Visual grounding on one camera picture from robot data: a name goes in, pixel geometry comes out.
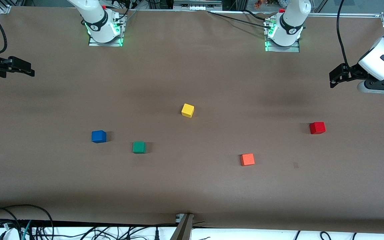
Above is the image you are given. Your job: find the orange cube block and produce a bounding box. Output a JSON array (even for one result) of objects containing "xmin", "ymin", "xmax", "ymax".
[{"xmin": 240, "ymin": 153, "xmax": 255, "ymax": 166}]

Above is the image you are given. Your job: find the yellow cube block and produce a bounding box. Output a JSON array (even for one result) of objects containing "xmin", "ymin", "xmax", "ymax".
[{"xmin": 181, "ymin": 103, "xmax": 195, "ymax": 118}]

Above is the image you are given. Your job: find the red cube block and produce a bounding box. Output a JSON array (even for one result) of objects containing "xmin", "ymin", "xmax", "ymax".
[{"xmin": 309, "ymin": 122, "xmax": 326, "ymax": 135}]

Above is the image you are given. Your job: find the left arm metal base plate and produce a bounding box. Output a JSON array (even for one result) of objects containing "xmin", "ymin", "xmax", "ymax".
[{"xmin": 264, "ymin": 18, "xmax": 301, "ymax": 53}]

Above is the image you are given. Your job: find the teal cable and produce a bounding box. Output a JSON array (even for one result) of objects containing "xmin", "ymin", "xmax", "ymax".
[{"xmin": 21, "ymin": 220, "xmax": 33, "ymax": 240}]

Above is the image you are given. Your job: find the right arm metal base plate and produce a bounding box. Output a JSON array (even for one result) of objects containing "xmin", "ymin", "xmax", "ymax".
[{"xmin": 88, "ymin": 14, "xmax": 126, "ymax": 47}]

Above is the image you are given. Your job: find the grey power strip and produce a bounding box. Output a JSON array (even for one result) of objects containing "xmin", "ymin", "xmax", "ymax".
[{"xmin": 173, "ymin": 0, "xmax": 223, "ymax": 11}]

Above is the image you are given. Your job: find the aluminium profile post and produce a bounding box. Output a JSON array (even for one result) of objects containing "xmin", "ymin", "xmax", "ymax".
[{"xmin": 170, "ymin": 213, "xmax": 194, "ymax": 240}]

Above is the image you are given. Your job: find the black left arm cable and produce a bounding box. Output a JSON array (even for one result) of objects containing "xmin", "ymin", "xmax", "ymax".
[{"xmin": 336, "ymin": 0, "xmax": 351, "ymax": 69}]

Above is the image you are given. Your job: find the long black base cable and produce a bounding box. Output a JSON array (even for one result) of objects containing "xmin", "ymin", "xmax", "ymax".
[{"xmin": 208, "ymin": 10, "xmax": 273, "ymax": 30}]

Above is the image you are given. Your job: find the blue cube block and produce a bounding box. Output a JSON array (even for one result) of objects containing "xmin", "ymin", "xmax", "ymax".
[{"xmin": 91, "ymin": 130, "xmax": 107, "ymax": 144}]

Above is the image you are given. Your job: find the black looping cable bundle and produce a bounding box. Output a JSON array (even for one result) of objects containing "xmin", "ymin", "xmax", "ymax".
[{"xmin": 0, "ymin": 204, "xmax": 55, "ymax": 240}]

